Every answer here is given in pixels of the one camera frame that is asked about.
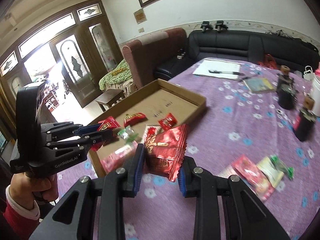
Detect clear green-edged cracker packet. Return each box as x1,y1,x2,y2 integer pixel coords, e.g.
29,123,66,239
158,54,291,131
117,125,138,143

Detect small red candy packet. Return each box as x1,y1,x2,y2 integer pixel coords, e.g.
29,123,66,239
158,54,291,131
158,113,177,131

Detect pink cartoon snack packet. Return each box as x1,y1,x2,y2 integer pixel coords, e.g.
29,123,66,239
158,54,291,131
232,154,274,202

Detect cream white snack packet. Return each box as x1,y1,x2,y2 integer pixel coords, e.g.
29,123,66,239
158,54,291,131
257,157,284,188

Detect green candy wrapper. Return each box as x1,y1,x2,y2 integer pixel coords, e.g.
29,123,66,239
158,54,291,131
269,155,295,180

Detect person's left hand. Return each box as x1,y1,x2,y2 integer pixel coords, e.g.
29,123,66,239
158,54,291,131
9,173,59,210

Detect small wooden stool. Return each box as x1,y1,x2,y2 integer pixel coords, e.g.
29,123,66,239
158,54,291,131
95,89,125,112

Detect cardboard box tray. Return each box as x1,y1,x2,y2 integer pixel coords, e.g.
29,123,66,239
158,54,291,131
86,78,207,178

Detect green floral cushion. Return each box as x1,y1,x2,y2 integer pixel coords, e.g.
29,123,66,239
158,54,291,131
99,59,132,90

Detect wooden glass door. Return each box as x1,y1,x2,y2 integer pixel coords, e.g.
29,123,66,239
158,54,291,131
1,0,122,129

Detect brown armchair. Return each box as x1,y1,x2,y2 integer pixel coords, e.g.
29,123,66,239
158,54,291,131
122,28,187,89

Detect purple floral tablecloth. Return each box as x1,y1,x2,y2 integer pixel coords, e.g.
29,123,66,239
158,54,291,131
57,58,320,240

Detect black pen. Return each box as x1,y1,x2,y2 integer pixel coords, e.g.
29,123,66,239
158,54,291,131
208,70,245,76

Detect white paper pad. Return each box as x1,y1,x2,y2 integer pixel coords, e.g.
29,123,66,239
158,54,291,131
193,59,241,80

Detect black grinder with red label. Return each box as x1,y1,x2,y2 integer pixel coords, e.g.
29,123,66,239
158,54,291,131
293,95,317,142

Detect red plastic bag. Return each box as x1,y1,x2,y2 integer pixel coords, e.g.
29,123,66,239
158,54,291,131
258,54,278,69

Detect white plastic jar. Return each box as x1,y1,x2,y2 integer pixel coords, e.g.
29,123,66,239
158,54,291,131
310,75,320,116

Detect black leather sofa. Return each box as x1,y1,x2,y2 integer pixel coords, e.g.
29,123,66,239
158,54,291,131
153,30,319,81

